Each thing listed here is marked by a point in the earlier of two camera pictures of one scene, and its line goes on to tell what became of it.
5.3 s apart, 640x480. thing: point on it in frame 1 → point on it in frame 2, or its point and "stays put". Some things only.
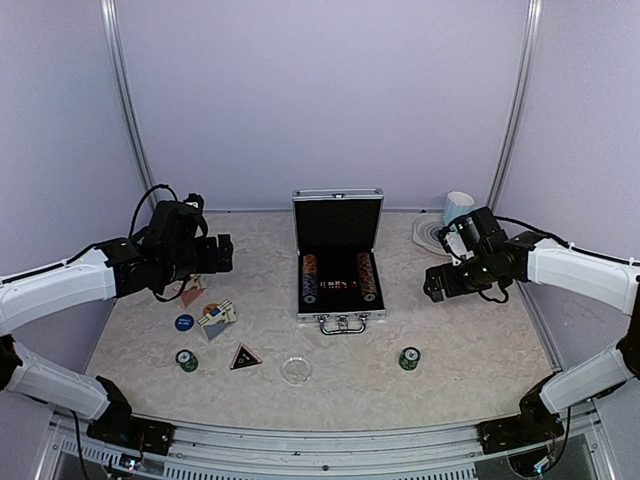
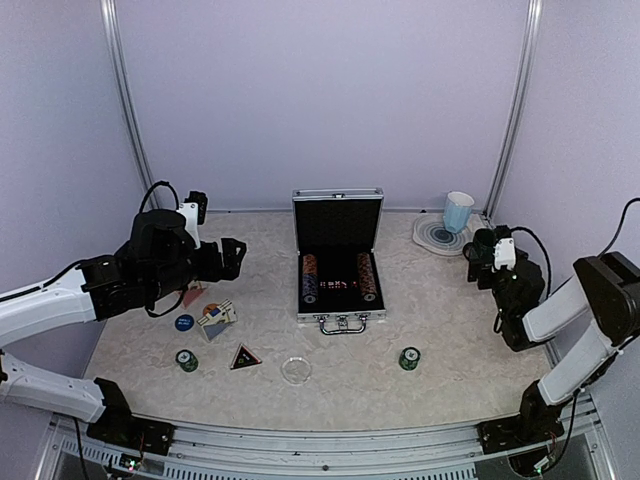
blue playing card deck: x=219 y=319 stays put
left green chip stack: x=187 y=360 stays put
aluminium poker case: x=339 y=285 stays put
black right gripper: x=433 y=278 → x=483 y=282
